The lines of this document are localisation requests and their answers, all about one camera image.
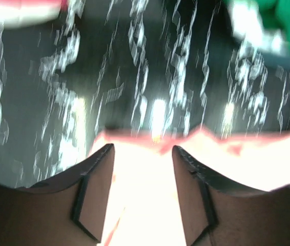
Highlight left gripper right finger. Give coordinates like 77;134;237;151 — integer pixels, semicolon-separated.
172;146;290;245

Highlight green t shirt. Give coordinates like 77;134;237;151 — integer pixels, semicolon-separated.
221;0;290;56

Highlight salmon orange t shirt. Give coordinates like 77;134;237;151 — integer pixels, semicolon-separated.
92;128;290;245

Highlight white t shirt in basket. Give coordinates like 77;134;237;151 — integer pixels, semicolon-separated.
227;1;289;56

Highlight folded white t shirt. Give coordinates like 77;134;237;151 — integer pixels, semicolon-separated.
0;0;61;28

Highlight folded red t shirt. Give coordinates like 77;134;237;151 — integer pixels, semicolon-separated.
60;0;69;10

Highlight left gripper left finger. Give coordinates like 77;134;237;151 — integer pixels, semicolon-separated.
0;144;115;245

